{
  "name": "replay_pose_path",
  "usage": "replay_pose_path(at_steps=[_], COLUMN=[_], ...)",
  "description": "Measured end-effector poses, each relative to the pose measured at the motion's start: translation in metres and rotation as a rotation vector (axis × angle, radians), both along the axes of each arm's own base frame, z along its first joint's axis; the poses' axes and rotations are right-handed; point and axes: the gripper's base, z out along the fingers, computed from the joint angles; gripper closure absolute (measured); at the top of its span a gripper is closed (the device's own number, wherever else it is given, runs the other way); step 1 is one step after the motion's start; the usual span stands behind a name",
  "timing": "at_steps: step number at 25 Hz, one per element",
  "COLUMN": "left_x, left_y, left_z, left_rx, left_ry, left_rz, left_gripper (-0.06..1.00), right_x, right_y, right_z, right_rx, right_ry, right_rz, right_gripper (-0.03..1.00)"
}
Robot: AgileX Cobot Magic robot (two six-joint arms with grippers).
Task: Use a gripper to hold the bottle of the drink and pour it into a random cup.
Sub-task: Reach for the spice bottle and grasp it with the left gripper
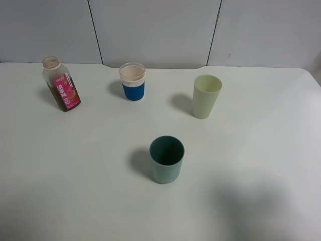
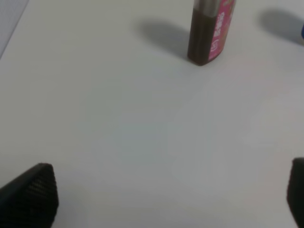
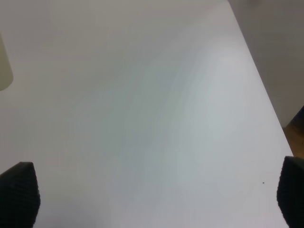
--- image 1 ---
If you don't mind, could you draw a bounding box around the drink bottle with pink label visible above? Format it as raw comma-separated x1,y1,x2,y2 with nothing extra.
42,56,81,112

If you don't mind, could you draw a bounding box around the teal plastic cup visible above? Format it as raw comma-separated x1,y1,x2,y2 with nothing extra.
149,136,185,184

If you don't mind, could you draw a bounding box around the blue sleeved paper cup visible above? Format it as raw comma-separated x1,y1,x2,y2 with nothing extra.
119,62,145,102

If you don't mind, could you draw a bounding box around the pale green plastic cup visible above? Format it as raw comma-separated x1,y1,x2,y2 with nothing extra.
192,75,222,119

